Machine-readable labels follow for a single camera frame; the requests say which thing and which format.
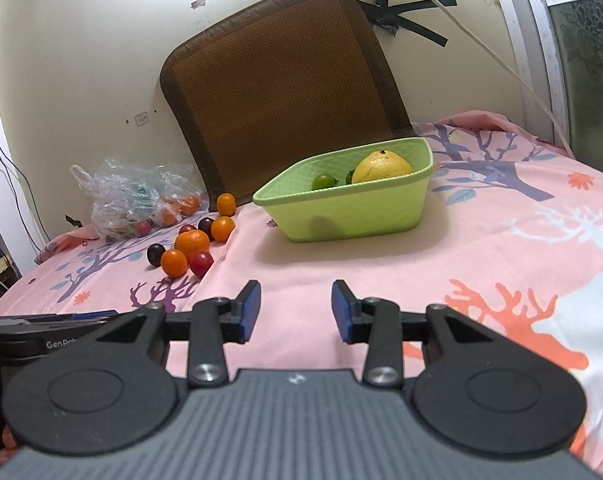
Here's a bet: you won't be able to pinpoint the white window frame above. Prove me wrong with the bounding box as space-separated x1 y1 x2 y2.
496 0 603 181

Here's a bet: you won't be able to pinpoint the clear plastic bag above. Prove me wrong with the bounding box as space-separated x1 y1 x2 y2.
70 158 205 244

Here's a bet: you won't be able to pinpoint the green plastic basket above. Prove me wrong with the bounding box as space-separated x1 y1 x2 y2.
253 137 435 244

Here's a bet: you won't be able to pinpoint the yellow pomelo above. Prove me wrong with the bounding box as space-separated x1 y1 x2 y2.
352 149 413 184

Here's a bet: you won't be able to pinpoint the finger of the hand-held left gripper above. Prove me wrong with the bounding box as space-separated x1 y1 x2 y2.
22 311 119 325

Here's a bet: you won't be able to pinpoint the pink printed bed sheet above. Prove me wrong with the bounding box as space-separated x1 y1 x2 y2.
0 109 603 478

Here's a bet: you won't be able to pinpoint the large mandarin orange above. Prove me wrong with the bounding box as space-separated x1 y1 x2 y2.
174 230 211 260

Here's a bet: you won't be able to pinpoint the black wall cables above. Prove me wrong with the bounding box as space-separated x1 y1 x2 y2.
0 105 51 254

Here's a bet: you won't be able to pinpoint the crossed black tape strips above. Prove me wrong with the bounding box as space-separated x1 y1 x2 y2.
359 0 458 47

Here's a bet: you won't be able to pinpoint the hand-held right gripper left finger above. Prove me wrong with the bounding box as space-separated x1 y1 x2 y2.
94 280 261 388

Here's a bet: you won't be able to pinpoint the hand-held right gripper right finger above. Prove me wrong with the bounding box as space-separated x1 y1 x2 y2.
331 279 487 388

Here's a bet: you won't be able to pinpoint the white power cable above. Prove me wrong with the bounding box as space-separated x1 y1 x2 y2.
389 0 576 159

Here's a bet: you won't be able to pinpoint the brown woven seat mat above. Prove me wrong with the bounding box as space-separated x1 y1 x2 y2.
160 0 412 212

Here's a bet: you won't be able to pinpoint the small round orange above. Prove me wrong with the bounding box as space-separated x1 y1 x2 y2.
160 249 189 278
211 216 236 242

